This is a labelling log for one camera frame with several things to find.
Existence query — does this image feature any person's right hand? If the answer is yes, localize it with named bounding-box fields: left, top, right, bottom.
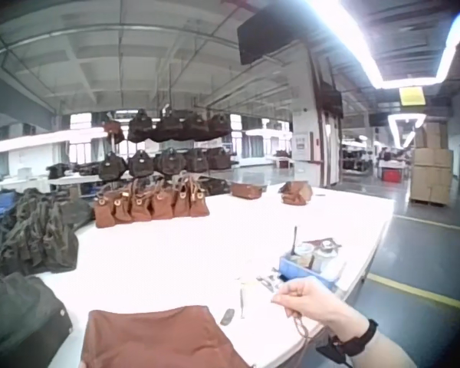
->
left=271, top=277, right=370, bottom=340

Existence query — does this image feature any thin brown cord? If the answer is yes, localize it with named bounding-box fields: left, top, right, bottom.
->
left=291, top=314, right=312, bottom=340

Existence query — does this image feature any blue plastic tray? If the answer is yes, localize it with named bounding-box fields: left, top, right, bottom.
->
left=278, top=239, right=347, bottom=291

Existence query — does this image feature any white round cup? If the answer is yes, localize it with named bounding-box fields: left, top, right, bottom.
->
left=293, top=243, right=315, bottom=266

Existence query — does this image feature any small dark flat piece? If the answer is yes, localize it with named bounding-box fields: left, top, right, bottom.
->
left=219, top=307, right=236, bottom=327

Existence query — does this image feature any black wrist band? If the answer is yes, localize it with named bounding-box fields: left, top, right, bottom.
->
left=315, top=319, right=380, bottom=366

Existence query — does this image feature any slumped brown handbag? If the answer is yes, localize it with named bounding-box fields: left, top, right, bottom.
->
left=278, top=180, right=314, bottom=206

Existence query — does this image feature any low brown handbag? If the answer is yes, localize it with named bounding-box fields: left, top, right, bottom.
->
left=229, top=181, right=264, bottom=201

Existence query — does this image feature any large brown fabric bag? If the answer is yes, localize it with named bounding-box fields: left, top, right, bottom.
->
left=79, top=304, right=254, bottom=368

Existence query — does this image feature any red crate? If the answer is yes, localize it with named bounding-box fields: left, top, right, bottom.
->
left=380, top=168, right=403, bottom=183

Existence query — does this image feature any row of brown handbags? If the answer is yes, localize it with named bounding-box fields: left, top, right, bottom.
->
left=93, top=175, right=211, bottom=229

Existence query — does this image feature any stack of cardboard cartons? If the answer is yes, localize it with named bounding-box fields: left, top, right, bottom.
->
left=409, top=121, right=454, bottom=207

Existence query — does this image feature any rack of dark bags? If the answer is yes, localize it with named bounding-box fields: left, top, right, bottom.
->
left=98, top=108, right=234, bottom=182

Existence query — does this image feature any small hanging black monitor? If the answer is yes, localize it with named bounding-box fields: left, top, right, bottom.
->
left=317, top=80, right=345, bottom=118

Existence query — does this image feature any yellow hanging sign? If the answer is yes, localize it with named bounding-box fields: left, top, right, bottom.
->
left=399, top=87, right=425, bottom=107

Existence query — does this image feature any white table with dark bags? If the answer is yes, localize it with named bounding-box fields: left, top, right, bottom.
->
left=0, top=162, right=133, bottom=192

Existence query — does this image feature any large hanging black monitor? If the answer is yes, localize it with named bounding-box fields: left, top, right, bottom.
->
left=236, top=2, right=312, bottom=67

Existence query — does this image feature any heap of dark green bags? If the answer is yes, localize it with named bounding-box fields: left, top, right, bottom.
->
left=0, top=186, right=94, bottom=275

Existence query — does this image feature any dark green bag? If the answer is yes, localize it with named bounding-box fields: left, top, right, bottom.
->
left=0, top=271, right=74, bottom=368

